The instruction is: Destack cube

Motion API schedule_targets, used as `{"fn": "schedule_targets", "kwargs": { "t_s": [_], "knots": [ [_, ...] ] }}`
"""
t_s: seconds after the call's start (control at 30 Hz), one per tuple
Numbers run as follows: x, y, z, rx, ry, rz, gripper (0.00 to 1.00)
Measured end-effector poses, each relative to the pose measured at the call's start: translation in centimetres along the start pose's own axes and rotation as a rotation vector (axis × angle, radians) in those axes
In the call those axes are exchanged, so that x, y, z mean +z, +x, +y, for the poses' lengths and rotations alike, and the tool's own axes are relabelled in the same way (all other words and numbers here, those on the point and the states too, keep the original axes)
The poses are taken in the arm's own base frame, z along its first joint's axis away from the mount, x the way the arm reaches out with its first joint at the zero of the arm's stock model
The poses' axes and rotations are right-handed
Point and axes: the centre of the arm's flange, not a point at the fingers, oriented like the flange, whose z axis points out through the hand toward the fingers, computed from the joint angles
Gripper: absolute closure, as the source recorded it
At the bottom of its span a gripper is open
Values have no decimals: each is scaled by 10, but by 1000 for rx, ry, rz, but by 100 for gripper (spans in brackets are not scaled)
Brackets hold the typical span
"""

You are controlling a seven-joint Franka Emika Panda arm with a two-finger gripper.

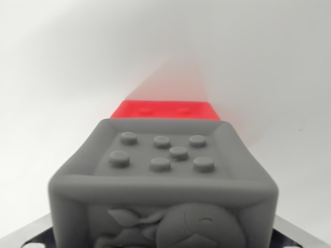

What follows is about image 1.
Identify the black-padded silver gripper left finger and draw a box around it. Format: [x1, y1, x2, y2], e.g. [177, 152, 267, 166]
[0, 213, 54, 248]

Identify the black-padded silver gripper right finger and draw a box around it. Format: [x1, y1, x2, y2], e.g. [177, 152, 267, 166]
[273, 215, 331, 248]

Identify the grey rubber embossed cube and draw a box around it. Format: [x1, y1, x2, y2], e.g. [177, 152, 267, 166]
[47, 118, 279, 248]

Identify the red rubber cube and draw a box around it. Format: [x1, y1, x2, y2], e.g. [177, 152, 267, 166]
[110, 100, 221, 122]

